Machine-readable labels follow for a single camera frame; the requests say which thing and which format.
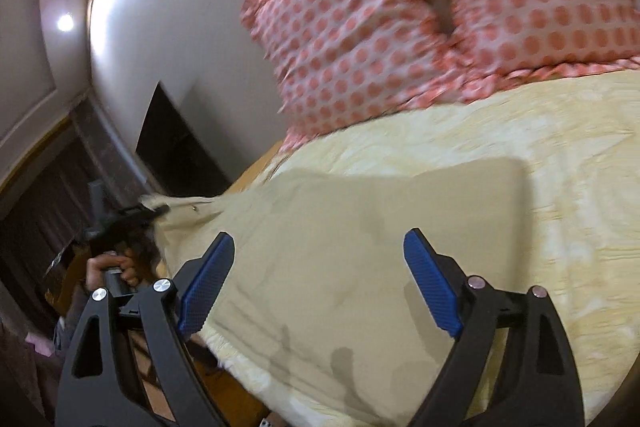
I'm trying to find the khaki beige pants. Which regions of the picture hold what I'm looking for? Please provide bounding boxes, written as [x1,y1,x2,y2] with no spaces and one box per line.
[154,158,530,426]

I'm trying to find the person's left hand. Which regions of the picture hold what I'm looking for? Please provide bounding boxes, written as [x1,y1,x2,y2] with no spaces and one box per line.
[85,249,140,291]

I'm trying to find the yellow patterned bed sheet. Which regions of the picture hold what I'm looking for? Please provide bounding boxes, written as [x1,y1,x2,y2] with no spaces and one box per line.
[202,72,639,426]

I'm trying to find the left polka dot pillow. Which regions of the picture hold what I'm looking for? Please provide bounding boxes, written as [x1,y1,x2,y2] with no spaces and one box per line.
[241,0,488,150]

